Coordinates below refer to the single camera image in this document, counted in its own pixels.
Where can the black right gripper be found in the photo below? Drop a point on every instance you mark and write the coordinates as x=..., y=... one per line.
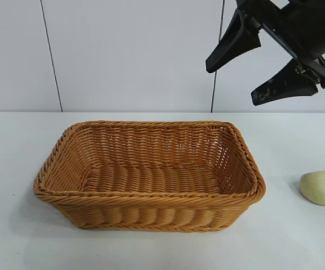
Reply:
x=306, y=25

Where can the pale yellow-green egg yolk pastry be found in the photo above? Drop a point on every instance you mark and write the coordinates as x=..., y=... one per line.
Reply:
x=321, y=188

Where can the woven wicker basket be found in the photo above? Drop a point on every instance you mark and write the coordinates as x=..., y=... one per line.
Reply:
x=151, y=205

